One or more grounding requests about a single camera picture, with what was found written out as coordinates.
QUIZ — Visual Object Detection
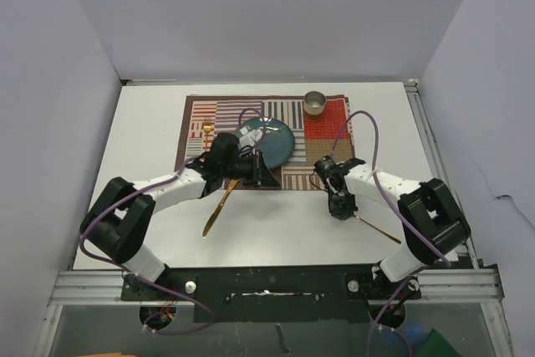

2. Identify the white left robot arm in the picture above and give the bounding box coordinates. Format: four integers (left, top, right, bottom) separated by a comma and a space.
79, 132, 280, 299

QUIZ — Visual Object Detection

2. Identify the gold spoon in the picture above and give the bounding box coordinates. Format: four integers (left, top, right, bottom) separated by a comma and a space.
354, 215, 401, 244

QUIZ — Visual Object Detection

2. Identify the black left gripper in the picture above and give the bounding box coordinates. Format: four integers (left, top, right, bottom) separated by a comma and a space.
221, 150, 280, 188

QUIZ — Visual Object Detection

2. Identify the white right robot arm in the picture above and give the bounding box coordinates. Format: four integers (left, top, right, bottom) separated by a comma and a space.
314, 156, 471, 298

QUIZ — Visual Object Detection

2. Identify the right side aluminium rail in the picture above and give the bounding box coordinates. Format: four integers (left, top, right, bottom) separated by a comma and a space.
404, 78, 502, 299

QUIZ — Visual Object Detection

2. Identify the green object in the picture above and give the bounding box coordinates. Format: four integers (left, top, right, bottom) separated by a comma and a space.
414, 329, 461, 357

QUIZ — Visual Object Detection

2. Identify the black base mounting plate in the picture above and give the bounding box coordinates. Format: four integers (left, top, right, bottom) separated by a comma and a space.
120, 264, 421, 328

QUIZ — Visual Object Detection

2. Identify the gold fork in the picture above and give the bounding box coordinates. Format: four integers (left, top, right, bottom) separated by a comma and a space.
202, 120, 212, 151

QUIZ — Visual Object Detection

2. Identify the beige metal cup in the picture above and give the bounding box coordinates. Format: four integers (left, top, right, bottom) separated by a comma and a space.
303, 91, 327, 120

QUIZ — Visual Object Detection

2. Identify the gold knife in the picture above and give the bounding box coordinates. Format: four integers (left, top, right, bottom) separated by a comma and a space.
202, 179, 240, 238

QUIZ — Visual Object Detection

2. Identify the patchwork striped cloth placemat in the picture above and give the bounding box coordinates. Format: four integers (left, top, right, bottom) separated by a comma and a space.
176, 94, 354, 191

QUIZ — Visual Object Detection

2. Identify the blue object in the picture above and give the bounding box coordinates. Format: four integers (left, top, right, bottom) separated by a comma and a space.
404, 322, 427, 344

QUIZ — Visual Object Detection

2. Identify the blue ceramic plate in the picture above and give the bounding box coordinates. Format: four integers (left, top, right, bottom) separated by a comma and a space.
234, 117, 295, 170

